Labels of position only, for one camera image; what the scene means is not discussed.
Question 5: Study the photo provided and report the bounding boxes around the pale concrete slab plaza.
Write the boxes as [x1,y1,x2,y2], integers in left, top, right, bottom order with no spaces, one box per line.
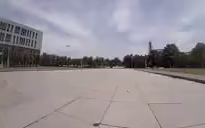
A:
[0,67,205,128]

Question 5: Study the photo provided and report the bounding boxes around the dark building with tower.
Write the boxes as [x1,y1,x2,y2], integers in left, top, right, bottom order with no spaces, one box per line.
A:
[122,40,164,69]

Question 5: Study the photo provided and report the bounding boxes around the low brown building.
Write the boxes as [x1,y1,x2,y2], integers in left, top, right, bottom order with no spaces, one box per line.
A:
[39,53,58,67]

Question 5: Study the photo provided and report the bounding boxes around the dark kerb strip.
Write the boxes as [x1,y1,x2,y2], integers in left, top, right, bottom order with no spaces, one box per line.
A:
[136,68,205,87]

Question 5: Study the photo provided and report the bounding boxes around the row of trees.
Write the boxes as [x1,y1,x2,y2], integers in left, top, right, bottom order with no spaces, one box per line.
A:
[55,42,205,69]

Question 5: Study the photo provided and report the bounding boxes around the white building with window rows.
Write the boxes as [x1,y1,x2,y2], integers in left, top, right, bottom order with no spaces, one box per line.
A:
[0,13,44,69]

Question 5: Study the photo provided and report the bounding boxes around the grass strip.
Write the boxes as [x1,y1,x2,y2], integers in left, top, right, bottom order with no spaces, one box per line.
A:
[156,67,205,77]

